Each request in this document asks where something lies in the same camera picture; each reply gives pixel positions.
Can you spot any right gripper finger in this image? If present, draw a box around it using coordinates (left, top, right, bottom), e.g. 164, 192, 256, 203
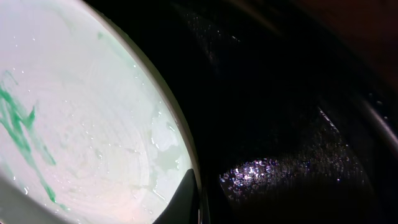
154, 169, 199, 224

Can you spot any mint plate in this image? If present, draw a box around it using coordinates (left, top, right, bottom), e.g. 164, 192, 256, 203
1, 0, 203, 223

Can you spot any round black serving tray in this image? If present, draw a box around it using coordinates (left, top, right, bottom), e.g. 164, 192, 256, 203
90, 1, 397, 223

